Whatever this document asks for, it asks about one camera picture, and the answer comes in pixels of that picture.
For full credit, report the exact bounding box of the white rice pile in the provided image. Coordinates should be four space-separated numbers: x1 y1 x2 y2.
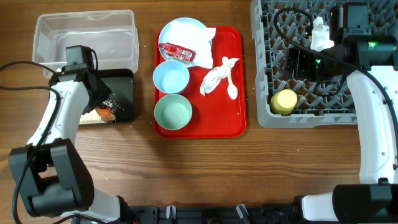
80 100 115 124

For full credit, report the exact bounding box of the orange carrot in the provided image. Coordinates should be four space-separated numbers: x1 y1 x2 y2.
95 107 116 122

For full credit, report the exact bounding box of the light blue bowl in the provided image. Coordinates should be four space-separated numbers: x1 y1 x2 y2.
152 60 190 94

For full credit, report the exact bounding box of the yellow plastic cup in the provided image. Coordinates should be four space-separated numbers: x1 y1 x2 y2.
270 89 298 115

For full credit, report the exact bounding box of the red snack wrapper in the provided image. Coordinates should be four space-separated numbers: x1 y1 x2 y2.
159 42 196 62

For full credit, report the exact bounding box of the mint green bowl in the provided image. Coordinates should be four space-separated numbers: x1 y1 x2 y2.
154 94 193 131

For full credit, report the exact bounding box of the white tissue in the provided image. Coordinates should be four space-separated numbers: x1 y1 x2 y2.
200 63 226 96

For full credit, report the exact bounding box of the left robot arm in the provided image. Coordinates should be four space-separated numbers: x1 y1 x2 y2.
8 45 134 223

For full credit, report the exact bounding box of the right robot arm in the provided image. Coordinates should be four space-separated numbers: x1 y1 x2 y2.
282 2 397 223

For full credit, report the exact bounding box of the grey dishwasher rack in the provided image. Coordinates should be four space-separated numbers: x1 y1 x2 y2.
250 0 397 128

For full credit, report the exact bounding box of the clear plastic bin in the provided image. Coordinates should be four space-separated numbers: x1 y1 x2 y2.
32 9 139 73

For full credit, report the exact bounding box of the black plastic tray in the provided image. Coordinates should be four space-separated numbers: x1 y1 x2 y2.
98 68 134 124

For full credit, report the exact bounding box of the light blue plate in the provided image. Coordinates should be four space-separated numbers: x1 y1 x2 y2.
158 17 208 68

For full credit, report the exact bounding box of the white paper napkin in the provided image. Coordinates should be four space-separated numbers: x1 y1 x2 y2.
169 21 216 69

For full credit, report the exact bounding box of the white plastic spoon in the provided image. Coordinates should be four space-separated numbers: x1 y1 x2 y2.
222 57 239 100

